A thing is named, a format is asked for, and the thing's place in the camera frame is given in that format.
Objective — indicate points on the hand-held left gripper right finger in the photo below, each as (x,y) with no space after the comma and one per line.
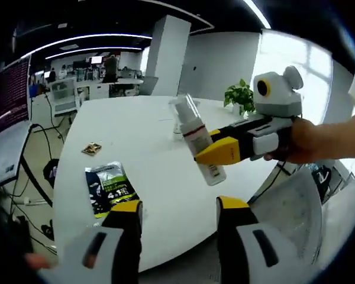
(236,227)

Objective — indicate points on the person's right hand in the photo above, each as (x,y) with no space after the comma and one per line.
(301,142)

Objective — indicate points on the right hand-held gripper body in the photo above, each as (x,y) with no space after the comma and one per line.
(281,100)

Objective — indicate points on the white counter desk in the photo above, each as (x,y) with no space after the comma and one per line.
(106,88)

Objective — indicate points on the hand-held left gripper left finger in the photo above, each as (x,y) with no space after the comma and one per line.
(124,233)

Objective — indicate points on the dark red screen monitor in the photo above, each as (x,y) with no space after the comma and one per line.
(12,91)

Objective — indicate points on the dark floor bag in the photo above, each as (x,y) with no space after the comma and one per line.
(51,174)

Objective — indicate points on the white shelf cart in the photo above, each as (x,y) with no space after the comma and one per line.
(63,99)

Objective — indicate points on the curved ceiling light strip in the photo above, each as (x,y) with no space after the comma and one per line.
(91,49)
(91,36)

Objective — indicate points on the white standing desk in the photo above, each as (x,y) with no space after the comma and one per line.
(3,156)

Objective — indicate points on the small gold wrapper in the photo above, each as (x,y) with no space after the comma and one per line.
(91,148)

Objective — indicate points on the grey mesh office chair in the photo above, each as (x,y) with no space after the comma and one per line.
(293,207)

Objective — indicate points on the black green foil packet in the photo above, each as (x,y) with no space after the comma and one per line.
(112,189)

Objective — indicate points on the person's left hand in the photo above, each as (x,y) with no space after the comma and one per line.
(38,261)

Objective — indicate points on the black shoes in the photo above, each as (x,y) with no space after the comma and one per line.
(48,232)

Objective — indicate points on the white power strip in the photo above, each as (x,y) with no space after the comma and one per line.
(32,201)

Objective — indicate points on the potted green plant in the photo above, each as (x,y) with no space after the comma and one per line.
(239,94)

